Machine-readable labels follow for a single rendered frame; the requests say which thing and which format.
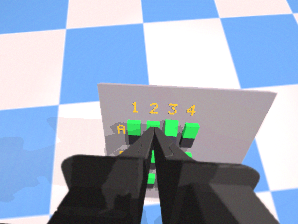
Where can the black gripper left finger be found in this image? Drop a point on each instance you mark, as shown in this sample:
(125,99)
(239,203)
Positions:
(128,170)

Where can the grey switch panel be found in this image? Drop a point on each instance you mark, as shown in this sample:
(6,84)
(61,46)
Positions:
(209,124)

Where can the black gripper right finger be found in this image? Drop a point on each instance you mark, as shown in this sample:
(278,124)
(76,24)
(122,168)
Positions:
(175,170)

